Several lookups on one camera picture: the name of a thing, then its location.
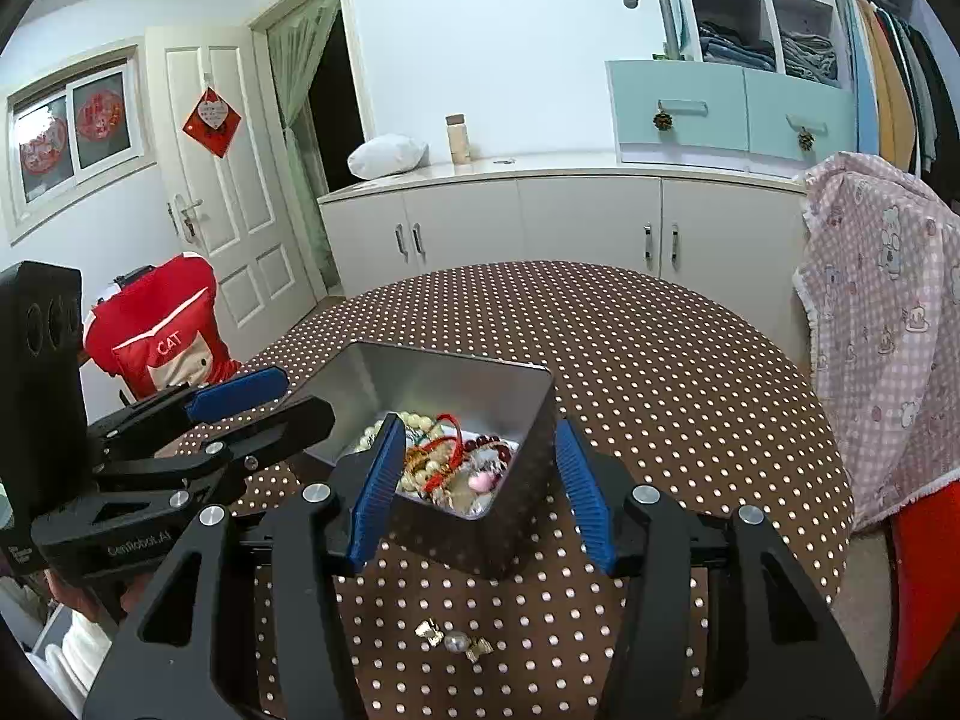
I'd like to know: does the white panel door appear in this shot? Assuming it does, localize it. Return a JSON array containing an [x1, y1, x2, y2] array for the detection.
[[144, 24, 323, 361]]

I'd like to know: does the long white cabinet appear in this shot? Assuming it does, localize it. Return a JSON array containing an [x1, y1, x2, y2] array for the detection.
[[316, 154, 815, 376]]

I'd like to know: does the grey metal pole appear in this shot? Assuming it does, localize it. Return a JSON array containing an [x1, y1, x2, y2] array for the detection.
[[622, 0, 687, 61]]

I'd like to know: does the gold pearl brooch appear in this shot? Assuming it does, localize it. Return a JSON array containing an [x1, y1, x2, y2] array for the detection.
[[415, 617, 496, 665]]

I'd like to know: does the cream beaded bracelet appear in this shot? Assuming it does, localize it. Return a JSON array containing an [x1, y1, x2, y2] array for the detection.
[[360, 411, 458, 496]]

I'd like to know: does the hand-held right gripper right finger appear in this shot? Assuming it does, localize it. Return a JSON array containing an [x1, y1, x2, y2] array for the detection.
[[553, 418, 878, 720]]

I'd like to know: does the red knotted cord bracelet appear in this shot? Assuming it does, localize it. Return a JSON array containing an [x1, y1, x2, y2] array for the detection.
[[420, 412, 466, 500]]

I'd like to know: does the white plastic bag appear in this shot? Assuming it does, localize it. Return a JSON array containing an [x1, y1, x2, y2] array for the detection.
[[347, 133, 428, 181]]

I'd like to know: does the white shelf unit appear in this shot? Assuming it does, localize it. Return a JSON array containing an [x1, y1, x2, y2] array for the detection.
[[671, 0, 912, 91]]

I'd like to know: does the light blue drawer unit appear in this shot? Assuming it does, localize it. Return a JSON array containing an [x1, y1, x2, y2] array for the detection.
[[606, 60, 857, 166]]

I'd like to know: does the folded grey clothes stack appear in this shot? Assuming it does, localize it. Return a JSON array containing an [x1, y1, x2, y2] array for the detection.
[[778, 30, 839, 83]]

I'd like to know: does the green curtain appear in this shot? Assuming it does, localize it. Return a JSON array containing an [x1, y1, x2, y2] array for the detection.
[[266, 0, 338, 297]]

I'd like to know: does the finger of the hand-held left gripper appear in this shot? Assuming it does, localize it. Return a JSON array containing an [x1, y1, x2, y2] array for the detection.
[[86, 366, 290, 462], [31, 396, 336, 578]]

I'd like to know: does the pink printed blanket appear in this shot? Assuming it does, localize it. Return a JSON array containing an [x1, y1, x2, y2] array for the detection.
[[793, 151, 960, 533]]

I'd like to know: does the dark red beaded bracelet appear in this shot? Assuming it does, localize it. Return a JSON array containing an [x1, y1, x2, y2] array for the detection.
[[457, 435, 518, 466]]

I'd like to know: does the dark metal tin box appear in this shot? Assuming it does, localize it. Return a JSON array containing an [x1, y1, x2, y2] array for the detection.
[[298, 341, 557, 581]]

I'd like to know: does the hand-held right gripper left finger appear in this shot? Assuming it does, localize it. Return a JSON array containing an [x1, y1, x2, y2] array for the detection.
[[82, 414, 407, 720]]

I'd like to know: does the red chair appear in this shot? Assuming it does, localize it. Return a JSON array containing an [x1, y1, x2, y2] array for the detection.
[[885, 480, 960, 713]]

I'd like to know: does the window with red papercuts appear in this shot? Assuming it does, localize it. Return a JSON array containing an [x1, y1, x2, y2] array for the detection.
[[6, 45, 158, 245]]

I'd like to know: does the folded blue clothes stack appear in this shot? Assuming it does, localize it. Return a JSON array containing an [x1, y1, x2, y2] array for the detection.
[[697, 19, 777, 72]]

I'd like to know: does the beige cord shell necklace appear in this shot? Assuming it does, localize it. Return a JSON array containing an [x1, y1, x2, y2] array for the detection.
[[439, 484, 496, 518]]

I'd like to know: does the red door decoration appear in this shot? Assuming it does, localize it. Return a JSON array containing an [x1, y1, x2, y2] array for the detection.
[[182, 88, 242, 160]]

